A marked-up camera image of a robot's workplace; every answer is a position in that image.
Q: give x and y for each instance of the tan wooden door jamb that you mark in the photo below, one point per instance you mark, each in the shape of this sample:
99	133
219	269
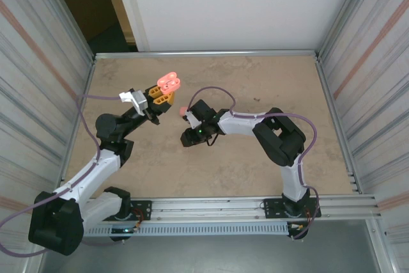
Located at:
117	4

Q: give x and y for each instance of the aluminium table end rail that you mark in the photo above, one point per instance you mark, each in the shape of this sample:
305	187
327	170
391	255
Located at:
204	53

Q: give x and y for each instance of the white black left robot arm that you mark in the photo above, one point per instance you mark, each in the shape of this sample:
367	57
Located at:
54	225

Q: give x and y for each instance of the white door frame post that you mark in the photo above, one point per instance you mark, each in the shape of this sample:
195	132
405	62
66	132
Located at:
131	7

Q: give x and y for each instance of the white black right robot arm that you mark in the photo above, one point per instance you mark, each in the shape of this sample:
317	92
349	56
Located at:
289	180

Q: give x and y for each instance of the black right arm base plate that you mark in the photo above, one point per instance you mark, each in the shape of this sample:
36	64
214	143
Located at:
271	209

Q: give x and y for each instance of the aluminium corner post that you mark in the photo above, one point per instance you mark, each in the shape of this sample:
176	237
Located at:
347	10
64	11

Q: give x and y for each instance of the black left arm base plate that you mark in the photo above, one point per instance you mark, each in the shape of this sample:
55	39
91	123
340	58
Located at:
143	209

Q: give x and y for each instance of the aluminium table side rail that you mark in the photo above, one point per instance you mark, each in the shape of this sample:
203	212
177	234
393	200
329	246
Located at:
85	94
321	70

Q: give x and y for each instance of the pink earbud charging case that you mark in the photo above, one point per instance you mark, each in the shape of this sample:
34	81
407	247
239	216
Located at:
183	111
169	82

